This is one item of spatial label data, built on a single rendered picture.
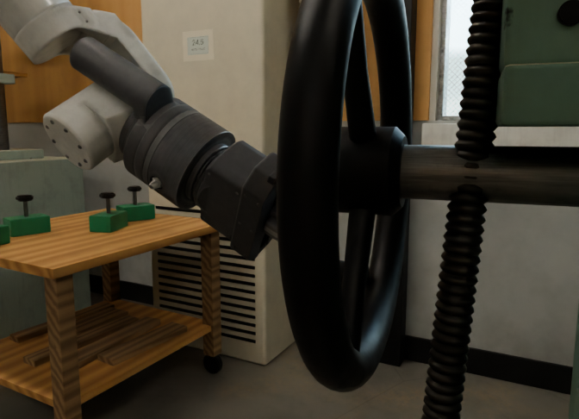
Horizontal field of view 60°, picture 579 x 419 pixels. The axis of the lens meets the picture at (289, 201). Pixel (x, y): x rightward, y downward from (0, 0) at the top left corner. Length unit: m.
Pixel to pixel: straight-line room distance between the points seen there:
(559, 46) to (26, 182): 2.11
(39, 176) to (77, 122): 1.79
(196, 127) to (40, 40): 0.16
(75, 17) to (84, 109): 0.09
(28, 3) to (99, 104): 0.10
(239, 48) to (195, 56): 0.18
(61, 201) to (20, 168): 0.23
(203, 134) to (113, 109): 0.09
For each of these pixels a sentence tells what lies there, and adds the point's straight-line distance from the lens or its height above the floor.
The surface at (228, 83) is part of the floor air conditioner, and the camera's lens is 1.75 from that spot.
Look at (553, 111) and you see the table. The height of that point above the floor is 0.85.
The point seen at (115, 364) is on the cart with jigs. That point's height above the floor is 0.19.
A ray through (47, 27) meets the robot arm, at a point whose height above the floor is 0.93.
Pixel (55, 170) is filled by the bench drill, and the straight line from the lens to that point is 2.33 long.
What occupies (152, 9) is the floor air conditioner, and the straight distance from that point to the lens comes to 1.99.
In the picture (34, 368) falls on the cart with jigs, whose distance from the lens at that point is 1.62.
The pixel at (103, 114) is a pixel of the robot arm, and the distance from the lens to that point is 0.50.
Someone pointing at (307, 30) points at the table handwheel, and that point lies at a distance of 0.23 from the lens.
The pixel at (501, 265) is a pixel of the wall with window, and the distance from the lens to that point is 1.80.
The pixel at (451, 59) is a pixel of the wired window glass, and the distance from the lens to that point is 1.85.
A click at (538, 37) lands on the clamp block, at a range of 0.29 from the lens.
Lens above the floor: 0.84
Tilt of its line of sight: 9 degrees down
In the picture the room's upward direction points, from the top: straight up
